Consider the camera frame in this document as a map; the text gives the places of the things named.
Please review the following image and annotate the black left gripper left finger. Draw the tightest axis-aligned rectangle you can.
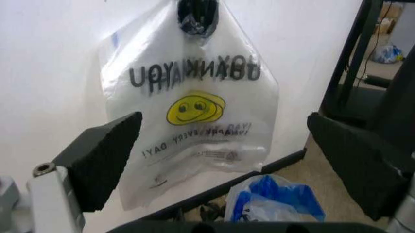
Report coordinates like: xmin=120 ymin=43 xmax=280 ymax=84
xmin=26 ymin=111 xmax=143 ymax=233

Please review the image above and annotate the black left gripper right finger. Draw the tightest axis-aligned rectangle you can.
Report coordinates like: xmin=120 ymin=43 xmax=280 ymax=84
xmin=306 ymin=112 xmax=415 ymax=233

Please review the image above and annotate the blue and white plastic bag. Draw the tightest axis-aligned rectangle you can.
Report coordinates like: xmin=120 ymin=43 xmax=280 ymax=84
xmin=225 ymin=174 xmax=327 ymax=223

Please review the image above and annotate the small blue plastic bag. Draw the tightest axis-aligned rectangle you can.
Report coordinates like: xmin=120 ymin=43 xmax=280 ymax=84
xmin=370 ymin=45 xmax=405 ymax=65

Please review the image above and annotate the white smiley plastic bag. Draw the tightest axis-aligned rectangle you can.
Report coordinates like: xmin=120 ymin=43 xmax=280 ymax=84
xmin=98 ymin=0 xmax=280 ymax=211

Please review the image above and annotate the black cylinder bar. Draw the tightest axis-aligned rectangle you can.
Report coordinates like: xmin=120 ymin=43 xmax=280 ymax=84
xmin=365 ymin=75 xmax=392 ymax=86

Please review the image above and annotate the brown cardboard box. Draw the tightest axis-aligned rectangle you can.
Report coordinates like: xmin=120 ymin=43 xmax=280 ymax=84
xmin=377 ymin=1 xmax=403 ymax=33

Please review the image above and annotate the black metal stand frame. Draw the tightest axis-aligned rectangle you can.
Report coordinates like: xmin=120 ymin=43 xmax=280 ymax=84
xmin=319 ymin=0 xmax=415 ymax=122

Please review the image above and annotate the black cable bundle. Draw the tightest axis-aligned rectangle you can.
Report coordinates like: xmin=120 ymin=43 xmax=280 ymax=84
xmin=196 ymin=200 xmax=228 ymax=221

